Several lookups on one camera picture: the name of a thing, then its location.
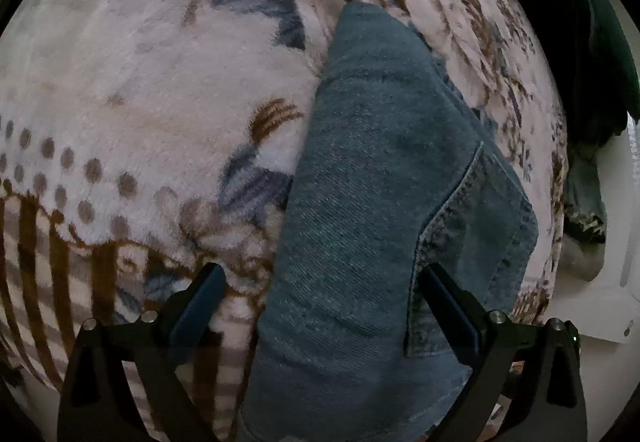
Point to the floral plush blanket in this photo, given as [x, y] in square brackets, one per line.
[150, 96]

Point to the white bed headboard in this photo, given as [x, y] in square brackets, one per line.
[622, 222]

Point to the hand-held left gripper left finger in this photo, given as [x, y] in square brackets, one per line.
[197, 307]

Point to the dark green quilt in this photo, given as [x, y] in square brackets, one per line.
[575, 21]

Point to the dark patterned cloth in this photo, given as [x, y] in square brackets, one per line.
[585, 202]

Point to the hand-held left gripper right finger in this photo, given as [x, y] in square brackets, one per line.
[447, 309]

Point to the grey pillow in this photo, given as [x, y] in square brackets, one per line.
[582, 257]

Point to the blue jeans pants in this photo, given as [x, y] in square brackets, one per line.
[375, 202]

